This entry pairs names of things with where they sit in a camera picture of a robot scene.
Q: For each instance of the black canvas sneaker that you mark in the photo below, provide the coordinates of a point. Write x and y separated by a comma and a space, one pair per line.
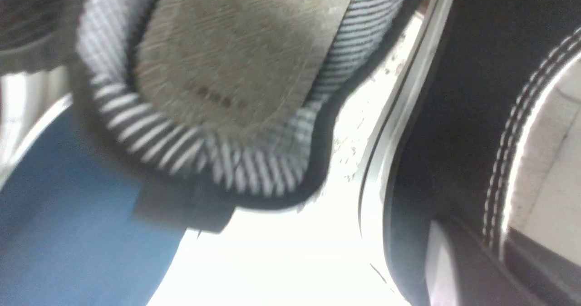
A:
471, 192

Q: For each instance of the black mesh shoe right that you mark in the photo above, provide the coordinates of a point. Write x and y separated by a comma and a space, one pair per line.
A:
221, 103

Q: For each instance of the navy slip-on shoe right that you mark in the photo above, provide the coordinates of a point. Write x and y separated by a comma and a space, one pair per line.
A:
67, 232

